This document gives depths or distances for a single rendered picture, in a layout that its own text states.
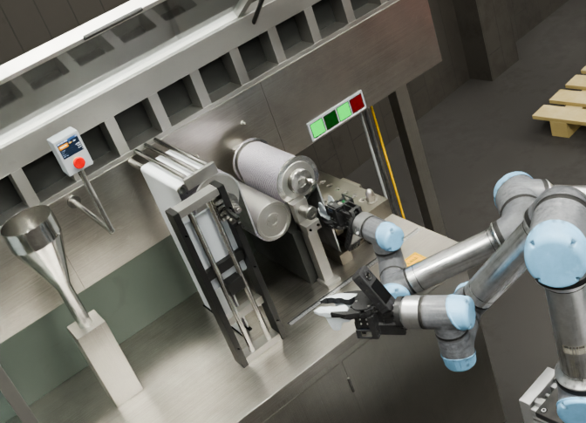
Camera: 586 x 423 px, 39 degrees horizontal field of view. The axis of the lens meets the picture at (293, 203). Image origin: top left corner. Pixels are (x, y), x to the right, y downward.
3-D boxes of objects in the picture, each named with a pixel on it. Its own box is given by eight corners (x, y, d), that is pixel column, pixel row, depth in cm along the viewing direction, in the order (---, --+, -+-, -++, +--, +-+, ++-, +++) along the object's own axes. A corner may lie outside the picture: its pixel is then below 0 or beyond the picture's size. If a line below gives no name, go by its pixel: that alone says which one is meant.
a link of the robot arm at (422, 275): (562, 244, 211) (393, 321, 226) (552, 221, 220) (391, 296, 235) (544, 211, 206) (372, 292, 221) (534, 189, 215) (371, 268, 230)
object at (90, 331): (113, 417, 236) (20, 262, 207) (95, 394, 247) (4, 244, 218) (154, 387, 241) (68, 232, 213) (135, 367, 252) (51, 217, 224)
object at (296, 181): (291, 171, 239) (312, 167, 243) (287, 170, 241) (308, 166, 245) (291, 195, 242) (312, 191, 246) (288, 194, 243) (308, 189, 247)
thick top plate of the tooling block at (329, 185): (355, 240, 259) (350, 224, 256) (285, 205, 291) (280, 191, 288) (392, 214, 265) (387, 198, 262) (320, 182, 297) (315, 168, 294)
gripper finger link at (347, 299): (324, 318, 198) (357, 322, 193) (318, 297, 196) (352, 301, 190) (330, 310, 200) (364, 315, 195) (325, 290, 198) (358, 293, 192)
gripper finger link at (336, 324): (316, 335, 192) (354, 332, 189) (310, 314, 190) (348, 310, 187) (319, 327, 195) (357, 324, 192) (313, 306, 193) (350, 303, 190)
